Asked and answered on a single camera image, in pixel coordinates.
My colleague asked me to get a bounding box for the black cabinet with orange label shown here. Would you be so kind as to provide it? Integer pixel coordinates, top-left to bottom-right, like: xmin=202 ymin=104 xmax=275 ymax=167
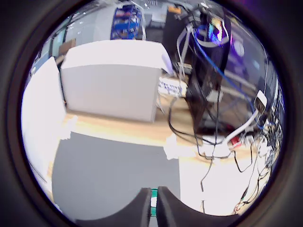
xmin=165 ymin=4 xmax=191 ymax=49

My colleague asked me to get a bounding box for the small white camera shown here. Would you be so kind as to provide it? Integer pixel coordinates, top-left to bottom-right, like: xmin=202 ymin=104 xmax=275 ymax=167
xmin=253 ymin=89 xmax=268 ymax=113

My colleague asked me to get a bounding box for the black computer tower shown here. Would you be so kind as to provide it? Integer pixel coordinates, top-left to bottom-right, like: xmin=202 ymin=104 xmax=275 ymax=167
xmin=186 ymin=9 xmax=234 ymax=135

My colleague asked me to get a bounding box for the large white foam box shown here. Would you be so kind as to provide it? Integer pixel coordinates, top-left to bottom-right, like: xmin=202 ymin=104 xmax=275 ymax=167
xmin=60 ymin=39 xmax=170 ymax=123

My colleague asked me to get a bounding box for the blue printed white carton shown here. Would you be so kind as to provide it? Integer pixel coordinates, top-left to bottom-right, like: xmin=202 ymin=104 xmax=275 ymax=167
xmin=158 ymin=75 xmax=188 ymax=98

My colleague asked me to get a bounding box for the white power strip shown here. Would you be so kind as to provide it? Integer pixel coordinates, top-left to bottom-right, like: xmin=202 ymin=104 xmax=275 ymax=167
xmin=201 ymin=134 xmax=250 ymax=159

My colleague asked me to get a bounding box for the white partition panel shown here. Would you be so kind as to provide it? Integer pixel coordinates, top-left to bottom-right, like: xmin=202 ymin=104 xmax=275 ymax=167
xmin=21 ymin=56 xmax=68 ymax=190

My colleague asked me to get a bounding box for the round green lid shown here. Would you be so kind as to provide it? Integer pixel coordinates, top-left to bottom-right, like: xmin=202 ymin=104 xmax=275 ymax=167
xmin=150 ymin=188 xmax=159 ymax=217

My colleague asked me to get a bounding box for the black cable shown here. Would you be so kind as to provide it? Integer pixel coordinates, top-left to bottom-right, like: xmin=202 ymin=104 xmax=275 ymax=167
xmin=167 ymin=96 xmax=225 ymax=145

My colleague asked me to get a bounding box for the dark grey mat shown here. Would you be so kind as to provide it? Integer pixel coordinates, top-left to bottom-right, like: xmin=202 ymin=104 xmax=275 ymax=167
xmin=51 ymin=131 xmax=181 ymax=225

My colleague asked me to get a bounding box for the white camera stand arm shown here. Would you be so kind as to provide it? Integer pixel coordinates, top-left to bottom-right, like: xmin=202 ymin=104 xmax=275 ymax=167
xmin=224 ymin=110 xmax=261 ymax=146

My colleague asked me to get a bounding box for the blue storage bin shelf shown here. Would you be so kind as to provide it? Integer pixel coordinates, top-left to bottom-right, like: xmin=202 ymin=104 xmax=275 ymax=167
xmin=110 ymin=4 xmax=143 ymax=40

